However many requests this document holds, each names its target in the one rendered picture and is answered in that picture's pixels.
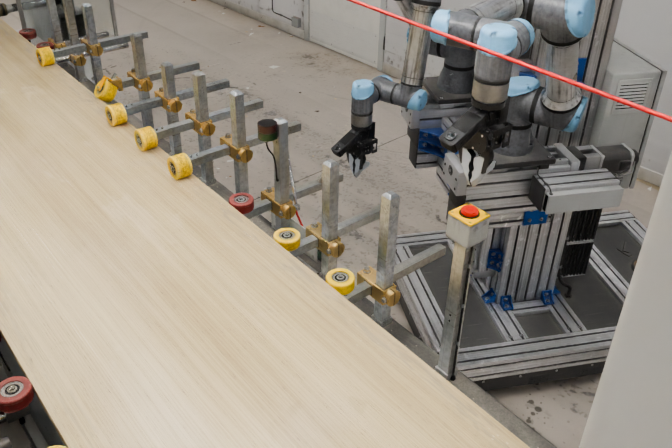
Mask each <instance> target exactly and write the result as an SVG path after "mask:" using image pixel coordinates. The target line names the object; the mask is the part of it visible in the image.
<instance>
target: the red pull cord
mask: <svg viewBox="0 0 672 448"><path fill-rule="evenodd" d="M347 1H350V2H353V3H355V4H358V5H361V6H363V7H366V8H369V9H371V10H374V11H377V12H379V13H382V14H385V15H387V16H390V17H393V18H395V19H398V20H401V21H403V22H406V23H409V24H411V25H414V26H416V27H419V28H422V29H424V30H427V31H430V32H432V33H435V34H438V35H440V36H443V37H446V38H448V39H451V40H454V41H456V42H459V43H462V44H464V45H467V46H470V47H472V48H475V49H478V50H480V51H483V52H486V53H488V54H491V55H494V56H496V57H499V58H502V59H504V60H507V61H510V62H512V63H515V64H518V65H520V66H523V67H526V68H528V69H531V70H534V71H536V72H539V73H541V74H544V75H547V76H549V77H552V78H555V79H557V80H560V81H563V82H565V83H568V84H571V85H573V86H576V87H579V88H581V89H584V90H587V91H589V92H592V93H595V94H597V95H600V96H603V97H605V98H608V99H611V100H613V101H616V102H619V103H621V104H624V105H627V106H629V107H632V108H635V109H637V110H640V111H643V112H645V113H648V114H651V115H653V116H656V117H659V118H661V119H664V120H667V121H669V122H672V117H671V116H668V115H665V114H663V113H660V112H657V111H655V110H652V109H649V108H647V107H644V106H641V105H638V104H636V103H633V102H630V101H628V100H625V99H622V98H620V97H617V96H614V95H611V94H609V93H606V92H603V91H601V90H598V89H595V88H593V87H590V86H587V85H584V84H582V83H579V82H576V81H574V80H571V79H568V78H566V77H563V76H560V75H557V74H555V73H552V72H549V71H547V70H544V69H541V68H539V67H536V66H533V65H530V64H528V63H525V62H522V61H520V60H517V59H514V58H512V57H509V56H506V55H503V54H501V53H498V52H495V51H493V50H490V49H487V48H485V47H482V46H479V45H476V44H474V43H471V42H468V41H466V40H463V39H460V38H458V37H455V36H452V35H449V34H447V33H444V32H441V31H439V30H436V29H433V28H431V27H428V26H425V25H422V24H420V23H417V22H414V21H412V20H409V19H406V18H404V17H401V16H398V15H395V14H393V13H390V12H387V11H385V10H382V9H379V8H377V7H374V6H371V5H368V4H366V3H363V2H360V1H358V0H347Z"/></svg>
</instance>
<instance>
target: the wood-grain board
mask: <svg viewBox="0 0 672 448"><path fill-rule="evenodd" d="M36 49H38V48H37V47H35V46H34V45H33V44H32V43H30V42H29V41H28V40H27V39H25V38H24V37H23V36H22V35H20V34H19V33H18V32H17V31H16V30H14V29H13V28H12V27H11V26H9V25H8V24H7V23H4V24H0V332H1V335H2V337H3V339H4V341H5V342H6V344H7V346H8V348H9V349H10V351H11V353H12V355H13V356H14V358H15V360H16V361H17V363H18V365H19V367H20V368H21V370H22V372H23V374H24V375H25V377H26V378H28V379H29V380H30V382H31V384H32V387H33V391H34V393H35V394H36V396H37V398H38V400H39V401H40V403H41V405H42V407H43V408H44V410H45V412H46V414H47V415H48V417H49V419H50V421H51V422H52V424H53V426H54V427H55V429H56V431H57V433H58V434H59V436H60V438H61V440H62V441H63V443H64V445H65V447H67V448H530V447H529V446H527V445H526V444H525V443H524V442H523V441H521V440H520V439H519V438H518V437H516V436H515V435H514V434H513V433H511V432H510V431H509V430H508V429H506V428H505V427H504V426H503V425H502V424H500V423H499V422H498V421H497V420H495V419H494V418H493V417H492V416H490V415H489V414H488V413H487V412H486V411H484V410H483V409H482V408H481V407H479V406H478V405H477V404H476V403H474V402H473V401H472V400H471V399H469V398H468V397H467V396H466V395H465V394H463V393H462V392H461V391H460V390H458V389H457V388H456V387H455V386H453V385H452V384H451V383H450V382H449V381H447V380H446V379H445V378H444V377H442V376H441V375H440V374H439V373H437V372H436V371H435V370H434V369H432V368H431V367H430V366H429V365H428V364H426V363H425V362H424V361H423V360H421V359H420V358H419V357H418V356H416V355H415V354H414V353H413V352H411V351H410V350H409V349H408V348H407V347H405V346H404V345H403V344H402V343H400V342H399V341H398V340H397V339H395V338H394V337H393V336H392V335H391V334H389V333H388V332H387V331H386V330H384V329H383V328H382V327H381V326H379V325H378V324H377V323H376V322H374V321H373V320H372V319H371V318H370V317H368V316H367V315H366V314H365V313H363V312H362V311H361V310H360V309H358V308H357V307H356V306H355V305H354V304H352V303H351V302H350V301H349V300H347V299H346V298H345V297H344V296H342V295H341V294H340V293H339V292H337V291H336V290H335V289H334V288H333V287H331V286H330V285H329V284H328V283H326V282H325V281H324V280H323V279H321V278H320V277H319V276H318V275H317V274H315V273H314V272H313V271H312V270H310V269H309V268H308V267H307V266H305V265H304V264H303V263H302V262H300V261H299V260H298V259H297V258H296V257H294V256H293V255H292V254H291V253H289V252H288V251H287V250H286V249H284V248H283V247H282V246H281V245H280V244H278V243H277V242H276V241H275V240H273V239H272V238H271V237H270V236H268V235H267V234H266V233H265V232H263V231H262V230H261V229H260V228H259V227H257V226H256V225H255V224H254V223H252V222H251V221H250V220H249V219H247V218H246V217H245V216H244V215H243V214H241V213H240V212H239V211H238V210H236V209H235V208H234V207H233V206H231V205H230V204H229V203H228V202H226V201H225V200H224V199H223V198H222V197H220V196H219V195H218V194H217V193H215V192H214V191H213V190H212V189H210V188H209V187H208V186H207V185H206V184H204V183H203V182H202V181H201V180H199V179H198V178H197V177H196V176H194V175H193V174H191V175H190V176H187V177H184V178H181V179H178V180H175V179H174V178H173V177H172V176H171V174H170V172H169V170H168V166H167V159H168V158H169V157H171V156H170V155H169V154H167V153H166V152H165V151H164V150H162V149H161V148H160V147H159V146H157V147H155V148H152V149H149V150H146V151H141V150H140V149H139V148H138V146H137V144H136V142H135V138H134V131H135V130H137V129H136V128H135V127H134V126H133V125H132V124H130V123H129V122H128V121H127V122H126V123H123V124H119V125H116V126H111V125H110V123H109V122H108V120H107V117H106V114H105V107H106V106H108V105H107V104H106V103H104V102H103V101H102V100H101V99H99V98H97V97H95V95H94V94H93V93H92V92H91V91H90V90H88V89H87V88H86V87H85V86H83V85H82V84H81V83H80V82H78V81H77V80H76V79H75V78H74V77H72V76H71V75H70V74H69V73H67V72H66V71H65V70H64V69H62V68H61V67H60V66H59V65H57V64H56V63H54V64H52V65H48V66H43V67H42V66H41V65H40V64H39V62H38V59H37V56H36Z"/></svg>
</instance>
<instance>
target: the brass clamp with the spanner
mask: <svg viewBox="0 0 672 448"><path fill-rule="evenodd" d="M266 190H267V189H266ZM266 190H264V191H261V201H262V200H264V199H268V200H269V201H270V202H272V210H270V211H271V212H273V213H274V214H275V215H276V216H278V217H279V218H280V219H281V218H285V219H291V218H292V217H293V216H294V215H295V213H296V208H295V206H293V202H292V201H291V200H290V199H289V201H288V202H286V203H283V204H280V203H278V202H277V201H276V200H275V189H274V188H273V187H272V192H270V193H268V192H266Z"/></svg>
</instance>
